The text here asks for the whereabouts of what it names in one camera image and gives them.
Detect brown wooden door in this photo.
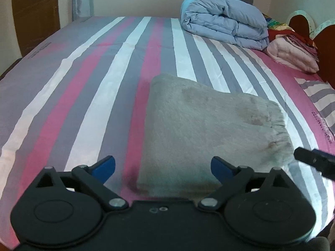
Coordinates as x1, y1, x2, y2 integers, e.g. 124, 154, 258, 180
11, 0, 60, 56

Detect colourful red folded blanket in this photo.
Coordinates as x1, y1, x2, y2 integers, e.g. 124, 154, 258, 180
263, 10, 318, 62

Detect striped grey white pillow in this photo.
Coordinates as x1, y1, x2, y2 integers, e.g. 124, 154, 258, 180
295, 78, 335, 134

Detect striped pink grey bed sheet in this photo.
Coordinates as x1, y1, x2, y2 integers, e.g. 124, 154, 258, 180
1, 17, 334, 248

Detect folded light blue duvet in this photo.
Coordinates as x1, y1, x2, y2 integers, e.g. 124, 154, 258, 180
180, 0, 269, 50

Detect grey sweatpants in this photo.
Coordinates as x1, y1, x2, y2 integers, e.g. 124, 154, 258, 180
137, 74, 294, 198

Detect dark red wooden headboard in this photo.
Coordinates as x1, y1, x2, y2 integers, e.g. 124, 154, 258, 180
286, 10, 334, 88

